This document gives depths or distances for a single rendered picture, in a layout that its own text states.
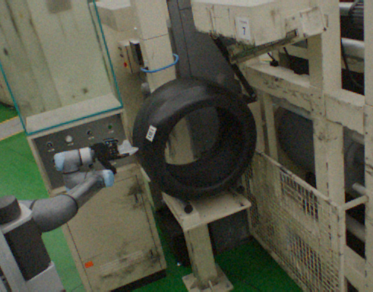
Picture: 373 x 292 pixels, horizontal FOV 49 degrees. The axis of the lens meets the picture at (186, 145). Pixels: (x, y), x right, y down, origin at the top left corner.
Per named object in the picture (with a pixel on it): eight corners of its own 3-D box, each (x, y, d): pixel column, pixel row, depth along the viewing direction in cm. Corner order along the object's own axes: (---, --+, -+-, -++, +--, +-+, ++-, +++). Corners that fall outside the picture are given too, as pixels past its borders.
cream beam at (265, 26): (194, 32, 204) (188, 1, 198) (238, 20, 210) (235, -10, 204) (254, 48, 151) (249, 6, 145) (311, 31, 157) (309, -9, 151)
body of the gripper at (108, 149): (118, 142, 180) (90, 147, 176) (120, 160, 183) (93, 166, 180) (115, 136, 186) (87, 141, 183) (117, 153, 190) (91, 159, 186)
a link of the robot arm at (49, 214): (58, 204, 132) (112, 163, 179) (28, 206, 135) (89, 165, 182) (65, 236, 135) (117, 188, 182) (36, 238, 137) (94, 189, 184)
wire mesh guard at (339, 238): (249, 232, 267) (235, 135, 238) (251, 230, 268) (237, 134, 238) (342, 334, 189) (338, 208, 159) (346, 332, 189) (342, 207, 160)
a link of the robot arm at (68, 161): (57, 170, 182) (53, 152, 180) (82, 166, 185) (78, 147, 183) (57, 174, 174) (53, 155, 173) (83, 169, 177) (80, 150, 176)
